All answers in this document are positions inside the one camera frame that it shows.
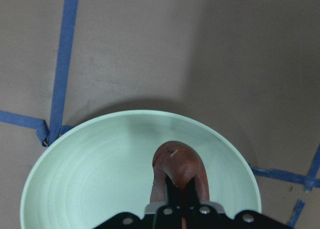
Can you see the left gripper black right finger at bowl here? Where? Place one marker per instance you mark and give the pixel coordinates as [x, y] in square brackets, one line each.
[190, 195]

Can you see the left gripper black left finger at bowl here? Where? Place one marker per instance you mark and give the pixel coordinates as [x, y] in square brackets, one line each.
[173, 196]

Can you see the red-brown bun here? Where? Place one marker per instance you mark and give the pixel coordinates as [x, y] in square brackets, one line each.
[181, 163]

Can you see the light green bowl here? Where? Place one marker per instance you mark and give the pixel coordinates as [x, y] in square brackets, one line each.
[103, 167]

